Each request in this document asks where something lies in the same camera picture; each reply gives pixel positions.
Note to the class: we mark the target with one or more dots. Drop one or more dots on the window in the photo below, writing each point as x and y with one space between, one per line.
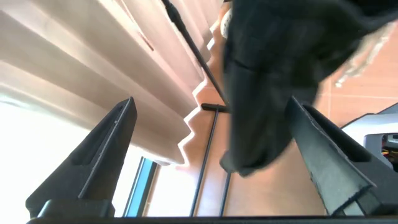
140 186

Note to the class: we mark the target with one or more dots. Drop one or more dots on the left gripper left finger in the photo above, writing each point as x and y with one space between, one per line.
102 149

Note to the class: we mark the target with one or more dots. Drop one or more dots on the beige curtain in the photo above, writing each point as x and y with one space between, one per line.
93 62

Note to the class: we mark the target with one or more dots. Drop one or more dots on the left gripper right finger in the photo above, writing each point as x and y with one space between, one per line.
329 161

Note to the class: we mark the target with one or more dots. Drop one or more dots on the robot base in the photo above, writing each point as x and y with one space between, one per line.
373 127

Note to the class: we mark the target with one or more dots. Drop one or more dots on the black clothes rack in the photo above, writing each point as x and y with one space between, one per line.
192 46

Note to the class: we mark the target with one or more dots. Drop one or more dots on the black shorts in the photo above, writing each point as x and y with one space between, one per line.
267 77

